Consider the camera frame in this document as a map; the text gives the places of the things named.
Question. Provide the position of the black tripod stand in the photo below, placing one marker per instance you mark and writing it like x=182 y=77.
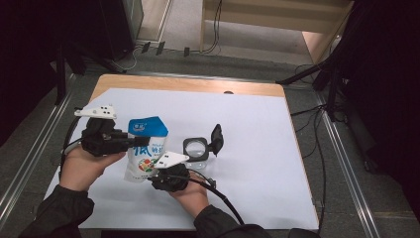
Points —
x=317 y=71

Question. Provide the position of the light wooden shelf frame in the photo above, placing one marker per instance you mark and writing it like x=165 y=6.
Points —
x=264 y=15

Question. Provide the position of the black power adapter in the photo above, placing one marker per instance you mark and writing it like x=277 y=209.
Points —
x=160 y=48
x=186 y=52
x=145 y=47

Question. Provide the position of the glass jar with black lid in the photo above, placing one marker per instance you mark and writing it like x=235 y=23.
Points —
x=198 y=148

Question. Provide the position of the metal floor rail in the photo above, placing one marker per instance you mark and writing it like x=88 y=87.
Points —
x=29 y=165
x=350 y=175

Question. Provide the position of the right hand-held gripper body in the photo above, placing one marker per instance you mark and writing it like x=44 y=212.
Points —
x=171 y=175

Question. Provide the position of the person's left hand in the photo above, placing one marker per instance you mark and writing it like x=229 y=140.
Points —
x=82 y=168

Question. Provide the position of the person's right hand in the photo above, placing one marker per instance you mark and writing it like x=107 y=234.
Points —
x=191 y=196

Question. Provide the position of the black metal stand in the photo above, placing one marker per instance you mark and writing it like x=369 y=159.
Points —
x=61 y=72

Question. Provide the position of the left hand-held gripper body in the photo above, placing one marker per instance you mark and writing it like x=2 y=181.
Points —
x=99 y=137

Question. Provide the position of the blue and white milk pouch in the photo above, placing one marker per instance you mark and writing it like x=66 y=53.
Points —
x=145 y=152

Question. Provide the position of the white paper sheet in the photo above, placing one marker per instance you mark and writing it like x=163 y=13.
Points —
x=257 y=148

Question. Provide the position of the dark cabinet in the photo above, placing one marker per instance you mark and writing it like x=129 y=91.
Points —
x=122 y=26

